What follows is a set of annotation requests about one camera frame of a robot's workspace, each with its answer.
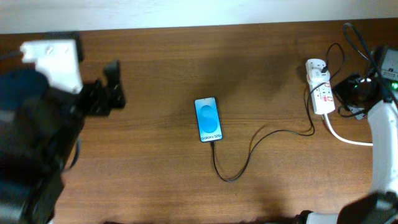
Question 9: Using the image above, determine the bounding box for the black charging cable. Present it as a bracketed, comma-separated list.
[210, 42, 345, 183]

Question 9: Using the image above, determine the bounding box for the blue Galaxy smartphone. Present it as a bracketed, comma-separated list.
[194, 97, 223, 142]

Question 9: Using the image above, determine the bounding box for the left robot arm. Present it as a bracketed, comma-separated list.
[1, 60, 126, 223]

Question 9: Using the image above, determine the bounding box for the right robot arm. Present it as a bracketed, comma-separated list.
[292, 47, 397, 224]

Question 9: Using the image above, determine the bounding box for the white USB charger adapter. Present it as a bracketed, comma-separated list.
[307, 68, 330, 85]

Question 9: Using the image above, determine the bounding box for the white power strip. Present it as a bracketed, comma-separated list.
[305, 58, 335, 115]

